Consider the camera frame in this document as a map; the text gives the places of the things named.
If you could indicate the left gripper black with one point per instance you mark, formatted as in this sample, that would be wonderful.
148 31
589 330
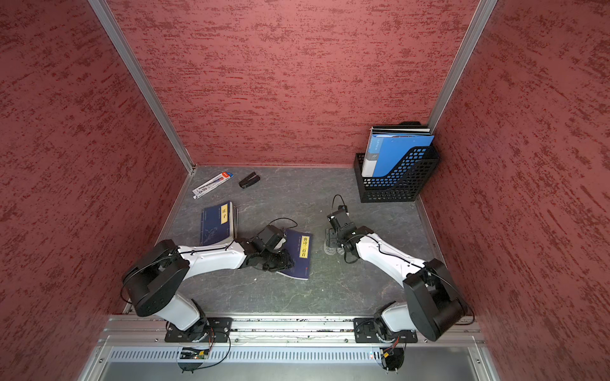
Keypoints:
284 262

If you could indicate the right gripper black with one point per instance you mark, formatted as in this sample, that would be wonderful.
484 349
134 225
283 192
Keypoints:
334 232

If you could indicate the grey knitted cloth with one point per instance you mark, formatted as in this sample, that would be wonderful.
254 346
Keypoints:
331 242

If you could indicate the blue book Tang poems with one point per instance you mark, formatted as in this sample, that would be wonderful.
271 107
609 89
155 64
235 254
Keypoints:
299 247

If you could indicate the blue book Zhuangzi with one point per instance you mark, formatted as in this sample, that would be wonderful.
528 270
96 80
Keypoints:
218 225

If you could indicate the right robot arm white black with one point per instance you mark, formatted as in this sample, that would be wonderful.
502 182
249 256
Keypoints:
433 304

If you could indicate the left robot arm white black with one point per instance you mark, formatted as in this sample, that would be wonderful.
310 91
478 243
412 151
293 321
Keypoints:
152 284

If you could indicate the black stapler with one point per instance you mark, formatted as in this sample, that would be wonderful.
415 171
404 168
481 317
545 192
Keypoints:
249 180

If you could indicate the black mesh file holder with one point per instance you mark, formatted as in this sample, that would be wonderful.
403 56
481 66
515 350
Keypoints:
404 181

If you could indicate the blue folder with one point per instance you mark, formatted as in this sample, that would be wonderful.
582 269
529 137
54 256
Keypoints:
385 151

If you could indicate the white red pen package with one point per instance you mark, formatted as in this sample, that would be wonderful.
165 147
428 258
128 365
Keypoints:
212 184

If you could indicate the dark folders behind blue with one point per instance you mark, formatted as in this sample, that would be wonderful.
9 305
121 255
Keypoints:
404 128

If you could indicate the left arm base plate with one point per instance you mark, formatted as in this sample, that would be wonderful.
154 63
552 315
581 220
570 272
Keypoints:
208 330

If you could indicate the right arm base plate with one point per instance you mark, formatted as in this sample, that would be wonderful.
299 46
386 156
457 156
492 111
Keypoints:
373 330

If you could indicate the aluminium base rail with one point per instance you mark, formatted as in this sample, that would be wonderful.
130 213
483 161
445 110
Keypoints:
277 339

